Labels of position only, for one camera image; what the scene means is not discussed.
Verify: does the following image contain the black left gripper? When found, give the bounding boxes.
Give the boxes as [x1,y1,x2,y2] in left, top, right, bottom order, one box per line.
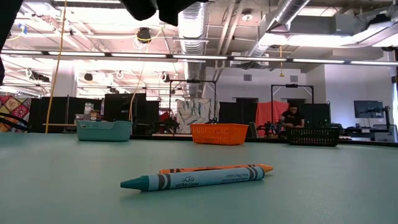
[119,0,209,27]

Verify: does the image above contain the long ceiling light strip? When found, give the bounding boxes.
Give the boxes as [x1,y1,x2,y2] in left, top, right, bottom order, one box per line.
[0,49,398,67]

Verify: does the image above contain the white patterned cloth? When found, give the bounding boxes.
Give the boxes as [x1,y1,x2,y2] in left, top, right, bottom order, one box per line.
[176,98,216,134]

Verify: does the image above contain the black partition panel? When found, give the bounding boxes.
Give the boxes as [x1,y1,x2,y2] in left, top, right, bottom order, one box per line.
[218,97,259,138]
[29,96,104,134]
[103,92,160,135]
[295,102,331,129]

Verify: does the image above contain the stacked small boxes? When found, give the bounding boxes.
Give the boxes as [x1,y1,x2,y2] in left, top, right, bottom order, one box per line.
[74,101,103,122]

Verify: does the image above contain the orange plastic basket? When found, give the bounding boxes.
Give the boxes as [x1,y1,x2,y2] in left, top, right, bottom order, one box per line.
[190,123,249,146]

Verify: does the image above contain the teal plastic bin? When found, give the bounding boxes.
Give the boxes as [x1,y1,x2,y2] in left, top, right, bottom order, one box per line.
[75,119,134,142]

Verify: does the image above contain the red cloth curtain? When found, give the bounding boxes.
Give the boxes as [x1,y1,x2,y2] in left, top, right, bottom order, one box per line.
[255,100,290,138]

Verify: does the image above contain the person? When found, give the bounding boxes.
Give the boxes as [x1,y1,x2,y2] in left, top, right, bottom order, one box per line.
[280,103,305,129]

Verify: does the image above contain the teal crayon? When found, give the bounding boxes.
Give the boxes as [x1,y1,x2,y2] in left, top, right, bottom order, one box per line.
[120,166,266,192]

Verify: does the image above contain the colourful patchwork quilt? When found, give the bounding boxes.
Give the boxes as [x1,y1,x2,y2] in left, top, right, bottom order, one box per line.
[0,95,32,134]

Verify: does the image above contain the orange crayon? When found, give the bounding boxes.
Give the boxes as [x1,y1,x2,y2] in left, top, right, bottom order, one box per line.
[159,164,274,175]

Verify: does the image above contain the black plastic basket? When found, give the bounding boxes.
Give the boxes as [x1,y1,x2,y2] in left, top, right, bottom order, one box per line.
[286,127,341,147]

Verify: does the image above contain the grey background workstation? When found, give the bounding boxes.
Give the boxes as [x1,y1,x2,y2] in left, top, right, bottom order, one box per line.
[341,123,398,143]

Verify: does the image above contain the silver spiral duct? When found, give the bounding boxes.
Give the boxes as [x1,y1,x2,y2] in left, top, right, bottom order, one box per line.
[248,0,312,58]
[172,1,208,99]

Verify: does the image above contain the thin yellow hanging cable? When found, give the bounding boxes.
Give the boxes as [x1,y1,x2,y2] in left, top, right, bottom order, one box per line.
[129,29,162,122]

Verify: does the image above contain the black metal stand frame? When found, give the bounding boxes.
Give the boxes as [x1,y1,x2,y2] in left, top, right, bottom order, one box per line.
[169,79,218,125]
[270,83,315,105]

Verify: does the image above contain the black looped cable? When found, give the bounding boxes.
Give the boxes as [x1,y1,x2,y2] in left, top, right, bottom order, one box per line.
[0,112,32,132]

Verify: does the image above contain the dark wall monitor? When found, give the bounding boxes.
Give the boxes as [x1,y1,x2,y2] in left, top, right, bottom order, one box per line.
[353,100,385,119]

